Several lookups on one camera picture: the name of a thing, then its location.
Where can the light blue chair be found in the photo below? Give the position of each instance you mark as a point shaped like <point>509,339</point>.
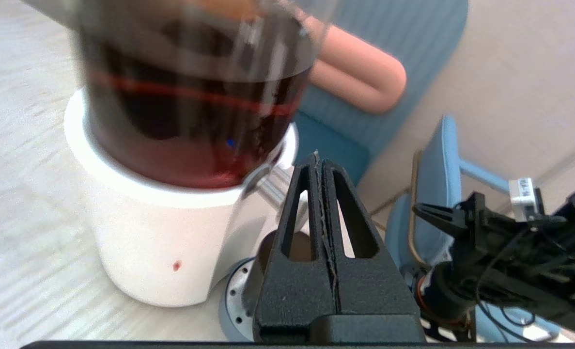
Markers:
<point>437,169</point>

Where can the large dark tea dispenser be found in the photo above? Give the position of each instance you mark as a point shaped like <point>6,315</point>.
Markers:
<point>147,242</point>

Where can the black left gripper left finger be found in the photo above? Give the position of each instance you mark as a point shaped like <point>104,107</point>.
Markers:
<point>292,295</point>

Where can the pink right bolster cushion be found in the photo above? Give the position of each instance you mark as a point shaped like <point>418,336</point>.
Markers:
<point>365,77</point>

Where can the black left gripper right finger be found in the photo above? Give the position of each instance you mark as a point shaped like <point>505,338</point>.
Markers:
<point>369,291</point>

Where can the large blue-grey perforated drip tray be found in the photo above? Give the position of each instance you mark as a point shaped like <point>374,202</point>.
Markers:
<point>231,310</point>

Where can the teal right bench sofa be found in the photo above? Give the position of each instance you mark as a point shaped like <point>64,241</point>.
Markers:
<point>413,29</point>

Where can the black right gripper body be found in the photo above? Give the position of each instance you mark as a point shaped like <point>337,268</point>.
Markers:
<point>500,242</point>

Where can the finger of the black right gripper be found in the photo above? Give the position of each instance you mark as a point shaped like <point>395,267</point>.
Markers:
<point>444,224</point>
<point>437,212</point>

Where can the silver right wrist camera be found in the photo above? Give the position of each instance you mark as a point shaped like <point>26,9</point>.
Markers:
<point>523,194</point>

